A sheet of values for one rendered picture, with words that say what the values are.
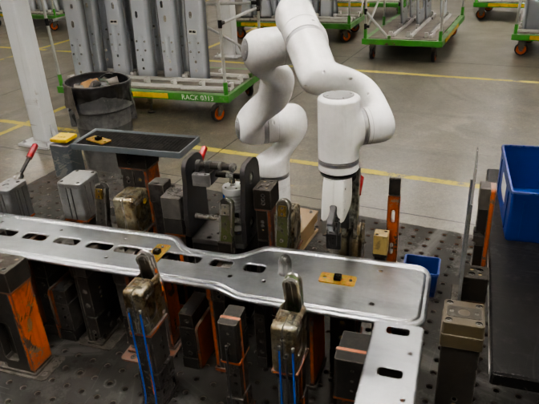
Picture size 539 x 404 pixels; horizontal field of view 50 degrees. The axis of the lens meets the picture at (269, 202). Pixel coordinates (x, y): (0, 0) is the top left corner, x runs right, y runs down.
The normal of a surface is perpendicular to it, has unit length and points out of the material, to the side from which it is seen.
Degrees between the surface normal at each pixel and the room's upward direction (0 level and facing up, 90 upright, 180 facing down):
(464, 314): 0
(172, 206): 90
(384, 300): 0
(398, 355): 0
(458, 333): 88
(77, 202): 90
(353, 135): 92
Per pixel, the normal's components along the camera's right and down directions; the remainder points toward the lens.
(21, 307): 0.95, 0.10
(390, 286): -0.05, -0.89
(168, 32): -0.32, 0.40
